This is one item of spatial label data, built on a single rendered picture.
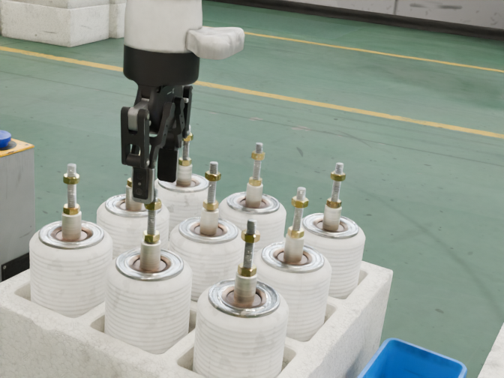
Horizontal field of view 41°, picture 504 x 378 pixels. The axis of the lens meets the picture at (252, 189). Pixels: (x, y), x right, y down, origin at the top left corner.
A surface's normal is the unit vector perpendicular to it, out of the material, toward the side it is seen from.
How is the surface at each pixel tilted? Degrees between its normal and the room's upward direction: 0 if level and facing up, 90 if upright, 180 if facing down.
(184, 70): 90
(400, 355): 88
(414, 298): 0
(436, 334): 0
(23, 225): 90
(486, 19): 90
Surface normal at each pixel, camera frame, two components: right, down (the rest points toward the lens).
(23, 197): 0.87, 0.25
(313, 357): 0.10, -0.93
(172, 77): 0.35, 0.36
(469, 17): -0.34, 0.30
